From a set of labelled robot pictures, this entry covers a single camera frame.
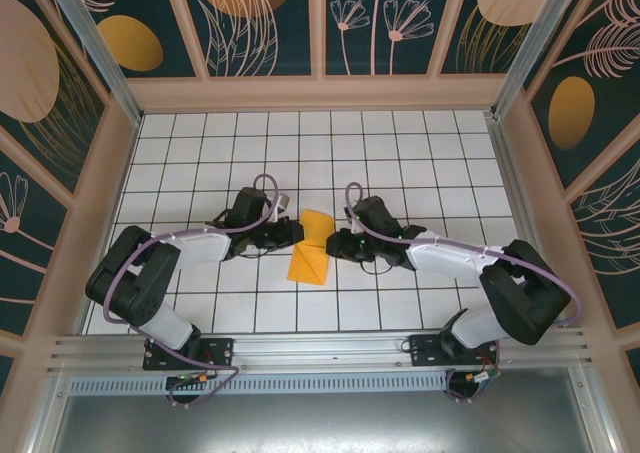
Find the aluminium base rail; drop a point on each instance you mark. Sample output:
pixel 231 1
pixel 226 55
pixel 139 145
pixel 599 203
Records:
pixel 320 348

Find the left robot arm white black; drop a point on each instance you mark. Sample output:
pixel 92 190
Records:
pixel 145 283

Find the grey metal sheet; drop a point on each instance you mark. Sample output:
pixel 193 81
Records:
pixel 325 423

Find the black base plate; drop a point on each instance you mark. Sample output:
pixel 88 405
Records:
pixel 425 353
pixel 220 353

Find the aluminium side rail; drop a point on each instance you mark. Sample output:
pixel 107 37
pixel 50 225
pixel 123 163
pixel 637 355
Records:
pixel 520 213

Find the right white camera bracket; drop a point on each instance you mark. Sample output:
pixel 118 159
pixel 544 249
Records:
pixel 354 227

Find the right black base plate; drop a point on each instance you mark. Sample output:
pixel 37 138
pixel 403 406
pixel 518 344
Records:
pixel 425 353

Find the orange paper sheet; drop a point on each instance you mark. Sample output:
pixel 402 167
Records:
pixel 309 265

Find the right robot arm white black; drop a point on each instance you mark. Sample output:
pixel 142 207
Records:
pixel 520 293

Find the aluminium corner post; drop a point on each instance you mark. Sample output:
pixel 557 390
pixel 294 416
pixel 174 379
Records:
pixel 100 58
pixel 535 38

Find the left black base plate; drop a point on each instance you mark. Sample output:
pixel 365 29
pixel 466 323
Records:
pixel 220 353

